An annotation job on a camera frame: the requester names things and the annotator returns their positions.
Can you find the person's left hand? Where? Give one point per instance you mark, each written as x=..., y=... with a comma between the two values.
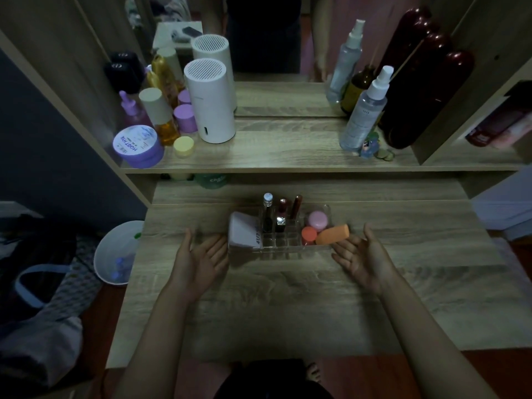
x=197, y=268

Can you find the person's right hand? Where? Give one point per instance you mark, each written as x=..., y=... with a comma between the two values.
x=368, y=263

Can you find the person's left thumb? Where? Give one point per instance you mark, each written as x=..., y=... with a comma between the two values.
x=188, y=243

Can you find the person's right thumb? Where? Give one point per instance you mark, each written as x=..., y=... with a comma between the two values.
x=369, y=236

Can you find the person's right forearm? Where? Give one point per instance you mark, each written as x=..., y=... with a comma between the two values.
x=428, y=340

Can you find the person's left forearm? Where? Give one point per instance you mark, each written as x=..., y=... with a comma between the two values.
x=160, y=340

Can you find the orange makeup sponge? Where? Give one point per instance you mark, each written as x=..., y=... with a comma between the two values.
x=332, y=234

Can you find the white compact case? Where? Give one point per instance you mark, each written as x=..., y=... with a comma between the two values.
x=244, y=231

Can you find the small orange round container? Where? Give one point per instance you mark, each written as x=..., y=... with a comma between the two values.
x=309, y=235

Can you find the green jar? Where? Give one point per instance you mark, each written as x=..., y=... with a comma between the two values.
x=210, y=181

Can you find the white waste bin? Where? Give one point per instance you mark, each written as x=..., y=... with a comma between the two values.
x=118, y=253

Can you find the dark red lip gloss tube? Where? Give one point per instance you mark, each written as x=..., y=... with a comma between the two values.
x=296, y=207

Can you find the clear acrylic makeup organizer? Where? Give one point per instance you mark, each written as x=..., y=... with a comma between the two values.
x=286, y=243

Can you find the silver-capped lipstick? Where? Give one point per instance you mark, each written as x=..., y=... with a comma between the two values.
x=267, y=211

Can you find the red lipstick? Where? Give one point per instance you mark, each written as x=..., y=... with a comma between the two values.
x=281, y=213

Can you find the small blue-green figurine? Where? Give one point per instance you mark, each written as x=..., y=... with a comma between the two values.
x=369, y=146

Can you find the small yellow jar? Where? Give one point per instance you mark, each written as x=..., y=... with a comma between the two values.
x=183, y=146

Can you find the wooden dressing table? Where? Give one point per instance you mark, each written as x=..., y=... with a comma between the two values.
x=291, y=303

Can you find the purple round jar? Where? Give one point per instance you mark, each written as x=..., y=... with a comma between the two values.
x=139, y=147

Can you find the small purple-capped jar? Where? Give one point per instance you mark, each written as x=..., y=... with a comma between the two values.
x=186, y=118

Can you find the clear spray bottle white cap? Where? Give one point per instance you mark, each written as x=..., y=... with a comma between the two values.
x=365, y=112

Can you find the amber bottle with beige cap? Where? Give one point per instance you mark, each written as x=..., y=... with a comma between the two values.
x=160, y=116

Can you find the purple dropper bottle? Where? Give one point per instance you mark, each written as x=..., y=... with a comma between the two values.
x=134, y=114

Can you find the white box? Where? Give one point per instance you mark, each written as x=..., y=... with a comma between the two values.
x=505, y=203

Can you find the white cylindrical humidifier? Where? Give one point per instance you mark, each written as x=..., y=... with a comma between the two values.
x=210, y=101

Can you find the person's foot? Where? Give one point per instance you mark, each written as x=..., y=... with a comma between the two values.
x=314, y=371

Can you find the brown glass diffuser bottle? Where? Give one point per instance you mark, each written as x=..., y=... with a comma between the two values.
x=358, y=89

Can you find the dark red bumpy tall bottle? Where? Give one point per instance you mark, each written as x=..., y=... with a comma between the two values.
x=419, y=91

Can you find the person's black shorts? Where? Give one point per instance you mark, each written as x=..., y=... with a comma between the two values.
x=274, y=382

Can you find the golden bottle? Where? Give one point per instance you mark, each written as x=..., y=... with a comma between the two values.
x=162, y=78

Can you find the black jar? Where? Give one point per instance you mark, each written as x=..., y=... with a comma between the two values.
x=121, y=78

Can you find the pink tube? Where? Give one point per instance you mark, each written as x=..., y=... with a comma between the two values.
x=517, y=135

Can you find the grey cloth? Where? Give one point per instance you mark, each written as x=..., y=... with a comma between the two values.
x=37, y=353

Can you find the mirror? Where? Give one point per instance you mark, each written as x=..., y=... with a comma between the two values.
x=282, y=58

